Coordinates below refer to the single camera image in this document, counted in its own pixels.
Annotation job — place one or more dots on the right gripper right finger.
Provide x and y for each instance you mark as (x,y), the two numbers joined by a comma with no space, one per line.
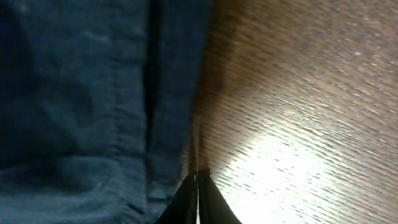
(213,208)

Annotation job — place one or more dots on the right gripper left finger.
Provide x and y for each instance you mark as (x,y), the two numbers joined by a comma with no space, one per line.
(183,207)

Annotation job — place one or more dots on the navy blue shorts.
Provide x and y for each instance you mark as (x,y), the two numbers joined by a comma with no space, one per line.
(96,101)

